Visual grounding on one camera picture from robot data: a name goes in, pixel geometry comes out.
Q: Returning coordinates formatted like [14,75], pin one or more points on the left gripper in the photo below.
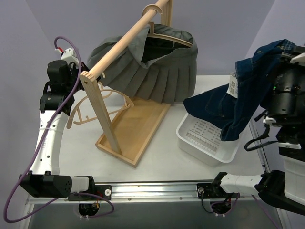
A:
[84,69]

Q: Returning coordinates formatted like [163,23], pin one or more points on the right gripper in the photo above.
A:
[286,56]

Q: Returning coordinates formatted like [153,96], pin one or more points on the beige plastic hanger front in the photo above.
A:
[76,118]

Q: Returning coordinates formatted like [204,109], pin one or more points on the beige plastic hanger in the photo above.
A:
[76,118]
[152,34]

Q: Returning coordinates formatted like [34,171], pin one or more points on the dark blue denim skirt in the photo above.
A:
[232,114]

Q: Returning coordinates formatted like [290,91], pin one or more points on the grey pleated skirt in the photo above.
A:
[155,69]

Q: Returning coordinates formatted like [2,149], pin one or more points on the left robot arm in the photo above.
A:
[43,179]

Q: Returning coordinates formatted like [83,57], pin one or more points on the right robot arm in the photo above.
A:
[281,189]

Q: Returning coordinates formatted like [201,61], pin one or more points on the wooden clothes rack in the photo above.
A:
[128,134]

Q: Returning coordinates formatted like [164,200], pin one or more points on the white plastic basket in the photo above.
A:
[201,140]

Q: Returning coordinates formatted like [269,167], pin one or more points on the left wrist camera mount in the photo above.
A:
[69,55]

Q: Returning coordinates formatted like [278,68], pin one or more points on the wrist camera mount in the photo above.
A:
[299,59]
[69,55]

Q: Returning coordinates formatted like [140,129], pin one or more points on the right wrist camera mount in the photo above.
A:
[299,59]

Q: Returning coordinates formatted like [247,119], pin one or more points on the aluminium mounting rail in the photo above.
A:
[152,190]

